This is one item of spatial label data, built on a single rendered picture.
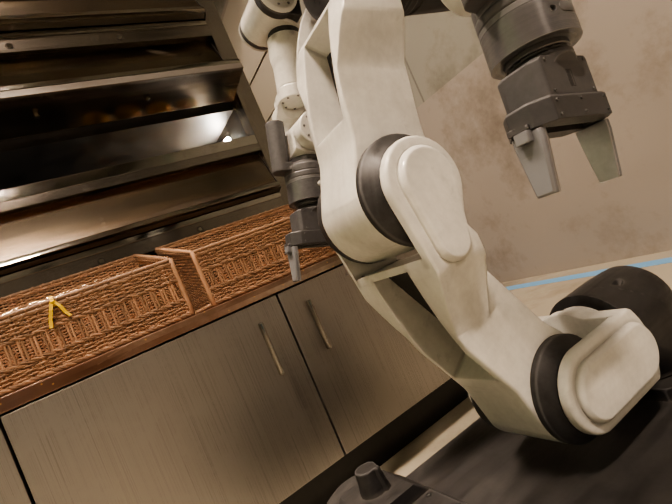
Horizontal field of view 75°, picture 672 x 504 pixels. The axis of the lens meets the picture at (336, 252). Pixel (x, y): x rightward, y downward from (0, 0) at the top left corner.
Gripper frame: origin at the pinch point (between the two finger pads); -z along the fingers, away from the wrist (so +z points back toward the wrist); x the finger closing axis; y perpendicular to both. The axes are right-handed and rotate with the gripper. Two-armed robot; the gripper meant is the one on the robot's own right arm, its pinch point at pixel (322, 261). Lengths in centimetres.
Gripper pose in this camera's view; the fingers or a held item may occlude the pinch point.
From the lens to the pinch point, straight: 80.0
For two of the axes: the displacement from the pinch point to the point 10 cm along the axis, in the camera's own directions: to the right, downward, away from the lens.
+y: 4.5, -1.9, -8.7
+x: -8.8, 0.8, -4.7
